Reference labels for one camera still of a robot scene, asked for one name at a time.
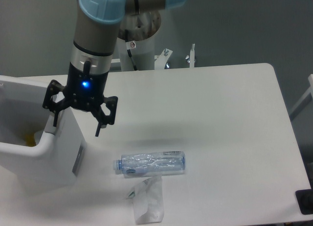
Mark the white trash can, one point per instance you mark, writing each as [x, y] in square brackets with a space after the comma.
[58, 154]

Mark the clear plastic water bottle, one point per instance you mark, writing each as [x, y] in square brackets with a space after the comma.
[151, 164]

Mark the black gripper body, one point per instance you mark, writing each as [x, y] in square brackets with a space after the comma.
[85, 91]

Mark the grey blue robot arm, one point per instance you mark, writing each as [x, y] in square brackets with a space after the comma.
[97, 28]

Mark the black clamp at table edge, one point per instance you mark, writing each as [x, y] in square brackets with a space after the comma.
[305, 201]

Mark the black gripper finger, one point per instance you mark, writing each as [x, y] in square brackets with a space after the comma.
[53, 89]
[102, 118]

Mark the white frame leg right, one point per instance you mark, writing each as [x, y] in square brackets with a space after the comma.
[303, 101]

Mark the crumpled white plastic bag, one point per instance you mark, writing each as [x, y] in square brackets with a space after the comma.
[147, 199]

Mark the white metal support frame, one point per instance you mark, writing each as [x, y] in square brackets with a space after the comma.
[176, 58]

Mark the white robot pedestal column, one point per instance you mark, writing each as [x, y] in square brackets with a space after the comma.
[135, 46]

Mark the yellow trash inside can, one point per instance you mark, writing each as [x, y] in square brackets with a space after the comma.
[29, 139]

